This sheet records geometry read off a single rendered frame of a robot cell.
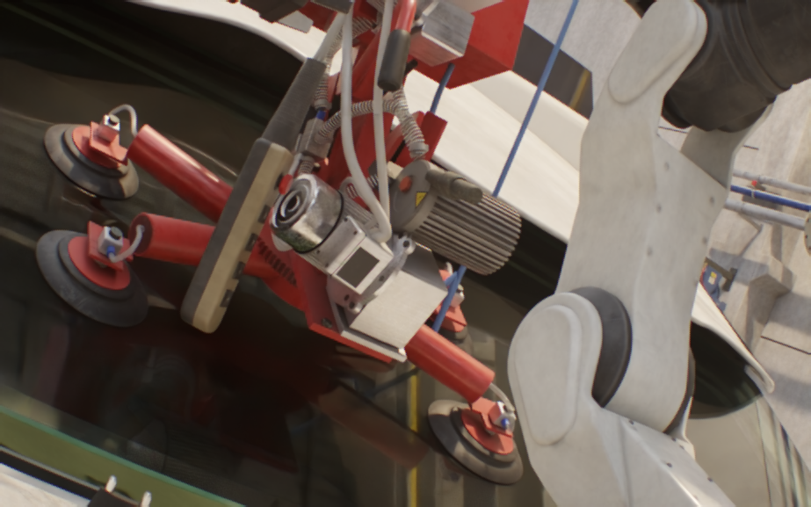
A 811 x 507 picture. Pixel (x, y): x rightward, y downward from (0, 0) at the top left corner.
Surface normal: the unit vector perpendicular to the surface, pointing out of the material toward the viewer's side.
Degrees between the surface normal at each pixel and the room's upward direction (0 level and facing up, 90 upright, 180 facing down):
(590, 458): 108
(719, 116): 148
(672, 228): 75
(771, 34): 120
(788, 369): 90
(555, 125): 90
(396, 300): 116
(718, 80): 135
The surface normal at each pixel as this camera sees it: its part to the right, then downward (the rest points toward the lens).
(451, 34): 0.55, -0.11
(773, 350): -0.78, -0.38
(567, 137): 0.47, 0.18
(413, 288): 0.22, 0.55
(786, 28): -0.63, 0.23
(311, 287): 0.58, -0.74
